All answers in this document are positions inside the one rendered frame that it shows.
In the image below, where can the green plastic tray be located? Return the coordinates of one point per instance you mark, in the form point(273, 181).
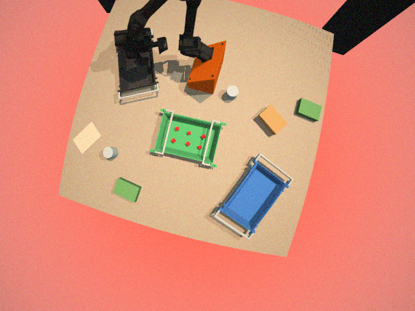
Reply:
point(197, 128)

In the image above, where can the green rectangular block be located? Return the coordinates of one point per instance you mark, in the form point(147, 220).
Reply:
point(126, 189)
point(308, 109)

